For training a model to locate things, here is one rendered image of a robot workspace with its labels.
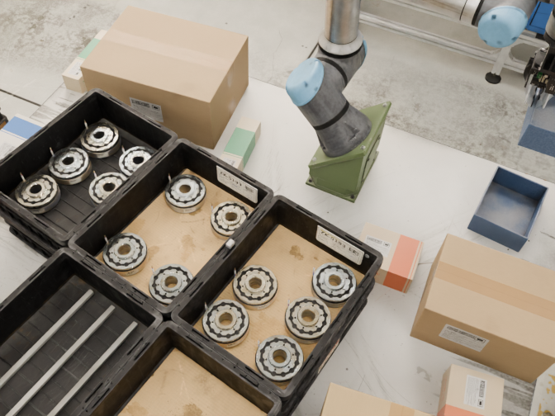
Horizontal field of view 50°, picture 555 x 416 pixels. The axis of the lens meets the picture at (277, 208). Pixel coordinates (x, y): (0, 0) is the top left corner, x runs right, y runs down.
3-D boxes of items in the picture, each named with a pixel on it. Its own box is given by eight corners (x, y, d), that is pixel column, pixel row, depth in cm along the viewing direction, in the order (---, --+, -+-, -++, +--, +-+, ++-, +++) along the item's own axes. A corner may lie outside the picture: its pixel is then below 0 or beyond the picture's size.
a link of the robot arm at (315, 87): (301, 129, 161) (272, 91, 155) (325, 96, 167) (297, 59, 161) (333, 123, 152) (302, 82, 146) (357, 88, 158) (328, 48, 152)
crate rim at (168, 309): (182, 141, 154) (181, 135, 152) (277, 197, 145) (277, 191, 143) (66, 249, 135) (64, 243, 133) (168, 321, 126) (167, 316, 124)
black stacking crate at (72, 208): (104, 117, 171) (96, 87, 162) (184, 165, 162) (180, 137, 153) (-7, 209, 152) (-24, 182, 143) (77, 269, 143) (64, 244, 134)
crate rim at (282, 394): (277, 197, 145) (277, 191, 143) (384, 261, 136) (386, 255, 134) (168, 321, 126) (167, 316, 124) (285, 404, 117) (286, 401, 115)
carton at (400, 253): (347, 271, 158) (351, 257, 152) (361, 236, 164) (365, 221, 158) (405, 294, 155) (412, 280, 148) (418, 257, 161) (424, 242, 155)
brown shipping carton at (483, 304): (409, 336, 148) (424, 308, 135) (431, 264, 160) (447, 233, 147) (530, 384, 142) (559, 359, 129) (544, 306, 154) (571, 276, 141)
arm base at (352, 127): (332, 130, 173) (312, 104, 169) (377, 111, 164) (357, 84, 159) (319, 163, 163) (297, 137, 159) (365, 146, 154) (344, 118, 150)
